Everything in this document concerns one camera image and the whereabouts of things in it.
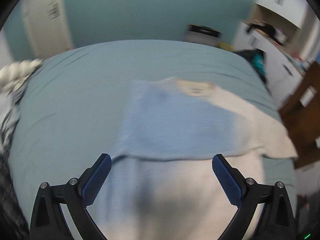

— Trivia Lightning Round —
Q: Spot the black garment on cabinet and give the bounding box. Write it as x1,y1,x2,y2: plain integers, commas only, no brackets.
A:
246,23,276,38

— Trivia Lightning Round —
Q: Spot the white door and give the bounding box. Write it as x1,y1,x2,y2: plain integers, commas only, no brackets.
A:
22,0,74,59

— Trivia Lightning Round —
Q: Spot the black box behind bed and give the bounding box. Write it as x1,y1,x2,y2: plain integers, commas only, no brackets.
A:
188,24,221,38

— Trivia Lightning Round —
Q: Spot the white cabinet with handles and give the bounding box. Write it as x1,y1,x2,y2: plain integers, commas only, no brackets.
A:
232,0,319,108

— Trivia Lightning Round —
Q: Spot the dark plaid garment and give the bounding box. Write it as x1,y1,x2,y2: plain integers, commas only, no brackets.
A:
1,155,29,239

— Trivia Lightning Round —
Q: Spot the black teal bag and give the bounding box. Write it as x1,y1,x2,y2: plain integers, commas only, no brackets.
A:
234,49,267,84

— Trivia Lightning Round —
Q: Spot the striped grey clothing pile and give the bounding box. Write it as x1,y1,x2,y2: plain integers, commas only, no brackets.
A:
1,89,24,156

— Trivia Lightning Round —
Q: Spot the white blue knit sweater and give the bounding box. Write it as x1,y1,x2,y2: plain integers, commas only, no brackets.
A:
97,79,297,239

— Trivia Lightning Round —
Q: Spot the brown wooden chair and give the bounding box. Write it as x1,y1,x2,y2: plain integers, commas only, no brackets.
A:
279,61,320,169

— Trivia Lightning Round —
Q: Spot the white puffer jacket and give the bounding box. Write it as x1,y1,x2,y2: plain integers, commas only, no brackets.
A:
0,59,43,93

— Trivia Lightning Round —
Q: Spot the teal bed sheet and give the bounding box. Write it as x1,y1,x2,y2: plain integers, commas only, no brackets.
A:
9,40,281,239

